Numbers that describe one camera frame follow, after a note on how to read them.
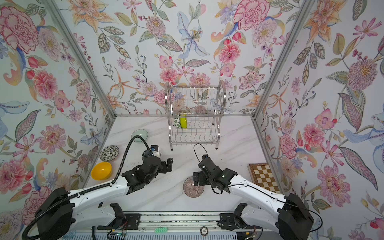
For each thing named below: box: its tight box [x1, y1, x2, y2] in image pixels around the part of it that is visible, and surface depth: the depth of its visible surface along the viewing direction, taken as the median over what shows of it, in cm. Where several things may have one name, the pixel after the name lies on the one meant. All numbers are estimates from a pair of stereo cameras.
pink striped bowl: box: [183, 176, 205, 198], surface depth 84 cm
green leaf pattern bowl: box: [174, 117, 181, 129], surface depth 103 cm
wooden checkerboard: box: [248, 163, 281, 194], surface depth 90 cm
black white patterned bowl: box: [99, 145, 120, 162], surface depth 99 cm
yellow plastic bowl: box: [91, 161, 113, 181], surface depth 90 cm
